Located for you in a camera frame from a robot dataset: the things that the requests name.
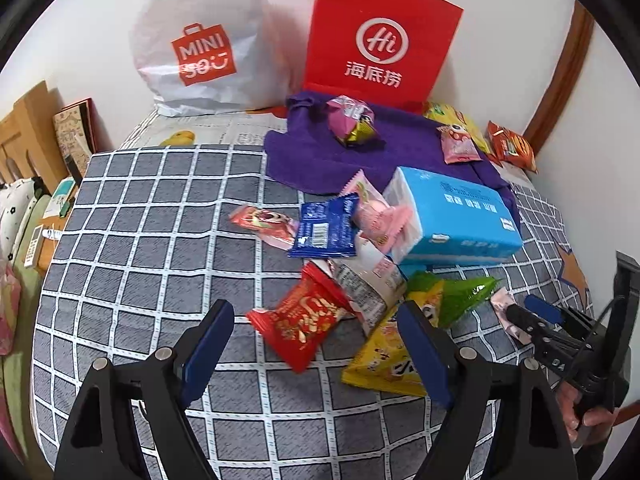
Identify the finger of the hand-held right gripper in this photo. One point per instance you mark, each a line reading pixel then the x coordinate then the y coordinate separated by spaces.
pixel 545 310
pixel 525 322

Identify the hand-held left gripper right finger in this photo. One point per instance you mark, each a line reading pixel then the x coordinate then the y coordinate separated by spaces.
pixel 425 350

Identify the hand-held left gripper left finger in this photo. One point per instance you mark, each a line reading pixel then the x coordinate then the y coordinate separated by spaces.
pixel 205 345

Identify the pale pink snack packet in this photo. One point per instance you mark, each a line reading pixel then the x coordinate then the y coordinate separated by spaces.
pixel 500 305

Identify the red pink snack packet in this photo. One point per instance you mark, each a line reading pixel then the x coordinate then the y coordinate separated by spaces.
pixel 257 222

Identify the pink peach snack packet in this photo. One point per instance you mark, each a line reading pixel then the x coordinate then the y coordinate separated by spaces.
pixel 380 215

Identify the person's right hand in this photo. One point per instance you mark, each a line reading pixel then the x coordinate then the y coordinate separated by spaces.
pixel 595 420

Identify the yellow snack packet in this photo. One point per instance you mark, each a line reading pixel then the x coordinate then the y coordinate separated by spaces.
pixel 380 355

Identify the green snack packet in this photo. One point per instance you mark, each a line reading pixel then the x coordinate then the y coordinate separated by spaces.
pixel 460 295

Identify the white snack packet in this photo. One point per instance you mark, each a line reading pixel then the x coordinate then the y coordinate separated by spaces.
pixel 365 285

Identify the grey checked bedsheet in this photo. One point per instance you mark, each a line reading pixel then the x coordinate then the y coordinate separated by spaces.
pixel 150 235

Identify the blue tissue pack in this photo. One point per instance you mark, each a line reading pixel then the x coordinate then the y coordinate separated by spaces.
pixel 450 210

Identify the blue snack packet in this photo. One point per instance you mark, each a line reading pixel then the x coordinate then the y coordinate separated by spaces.
pixel 325 225

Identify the orange chip bag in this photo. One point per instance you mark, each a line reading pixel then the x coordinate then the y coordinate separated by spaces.
pixel 510 147

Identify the small pink cartoon packet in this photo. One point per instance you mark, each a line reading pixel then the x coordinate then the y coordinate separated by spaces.
pixel 460 147

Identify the white remote control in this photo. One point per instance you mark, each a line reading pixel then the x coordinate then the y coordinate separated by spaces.
pixel 34 245

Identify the pink cloth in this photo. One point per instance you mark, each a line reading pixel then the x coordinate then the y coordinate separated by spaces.
pixel 7 310

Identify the teal white box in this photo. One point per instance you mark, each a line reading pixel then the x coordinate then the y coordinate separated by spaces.
pixel 62 195

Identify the white printed cloth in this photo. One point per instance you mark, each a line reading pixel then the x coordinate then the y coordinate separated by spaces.
pixel 200 132

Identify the purple towel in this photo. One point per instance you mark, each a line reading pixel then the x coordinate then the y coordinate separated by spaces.
pixel 310 160

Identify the yellow chip bag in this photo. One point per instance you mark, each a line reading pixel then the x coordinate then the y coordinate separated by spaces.
pixel 450 112

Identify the flower print pillow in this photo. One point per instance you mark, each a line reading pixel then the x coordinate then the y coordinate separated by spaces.
pixel 15 210

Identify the wooden headboard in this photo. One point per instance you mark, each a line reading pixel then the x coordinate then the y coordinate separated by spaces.
pixel 30 125
pixel 565 70

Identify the purple snack packet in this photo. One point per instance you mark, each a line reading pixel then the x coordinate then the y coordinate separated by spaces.
pixel 350 120

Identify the patterned book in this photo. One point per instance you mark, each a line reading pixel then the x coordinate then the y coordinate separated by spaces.
pixel 70 132

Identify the white plastic shopping bag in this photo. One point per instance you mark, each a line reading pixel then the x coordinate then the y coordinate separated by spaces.
pixel 225 10

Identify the red paper shopping bag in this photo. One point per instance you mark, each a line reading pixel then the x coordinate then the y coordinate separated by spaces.
pixel 350 0

